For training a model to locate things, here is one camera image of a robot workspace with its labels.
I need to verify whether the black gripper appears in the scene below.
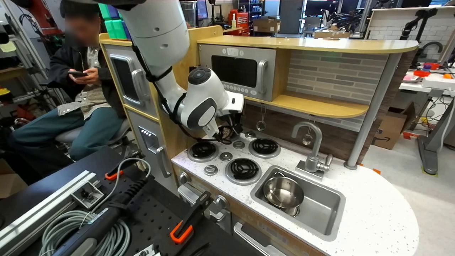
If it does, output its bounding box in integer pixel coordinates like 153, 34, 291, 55
214, 112, 243, 140

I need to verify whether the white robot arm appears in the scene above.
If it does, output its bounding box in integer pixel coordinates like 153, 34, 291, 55
68, 0, 244, 140

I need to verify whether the rear left stove burner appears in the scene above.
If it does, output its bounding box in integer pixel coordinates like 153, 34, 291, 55
187, 142, 217, 162

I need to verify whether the stove burner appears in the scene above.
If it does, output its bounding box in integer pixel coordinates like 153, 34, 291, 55
187, 142, 217, 162
248, 137, 280, 157
224, 157, 261, 184

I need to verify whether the rear right stove burner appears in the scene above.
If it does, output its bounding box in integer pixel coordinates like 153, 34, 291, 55
248, 137, 280, 157

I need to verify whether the front stove burner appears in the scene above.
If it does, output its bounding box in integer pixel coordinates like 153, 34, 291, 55
224, 157, 261, 184

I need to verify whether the steel pot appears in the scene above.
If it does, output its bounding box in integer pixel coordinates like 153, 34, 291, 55
261, 176, 304, 210

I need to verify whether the toy microwave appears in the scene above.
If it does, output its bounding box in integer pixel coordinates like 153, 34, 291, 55
199, 44, 275, 100

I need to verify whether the wooden top shelf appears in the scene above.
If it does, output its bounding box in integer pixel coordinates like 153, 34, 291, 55
199, 35, 417, 55

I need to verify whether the grey toy faucet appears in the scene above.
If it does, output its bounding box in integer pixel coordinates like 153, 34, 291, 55
291, 120, 332, 177

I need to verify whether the grey toy oven door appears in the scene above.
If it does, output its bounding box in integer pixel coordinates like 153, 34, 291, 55
105, 45, 156, 116

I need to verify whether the orange black clamp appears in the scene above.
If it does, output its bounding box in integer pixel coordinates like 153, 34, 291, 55
169, 191, 210, 244

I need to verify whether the steel sink basin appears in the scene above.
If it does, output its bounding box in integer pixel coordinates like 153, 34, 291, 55
250, 166, 345, 241

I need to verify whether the seated person with phone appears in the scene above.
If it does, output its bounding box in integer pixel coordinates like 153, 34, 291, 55
8, 11, 125, 184

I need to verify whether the cardboard box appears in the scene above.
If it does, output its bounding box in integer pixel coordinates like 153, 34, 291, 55
373, 103, 415, 149

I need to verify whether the coiled grey cable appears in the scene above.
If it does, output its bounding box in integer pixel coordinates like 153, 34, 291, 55
38, 157, 153, 256

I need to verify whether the aluminium extrusion rail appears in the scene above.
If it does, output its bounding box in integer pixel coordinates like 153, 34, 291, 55
0, 170, 95, 256

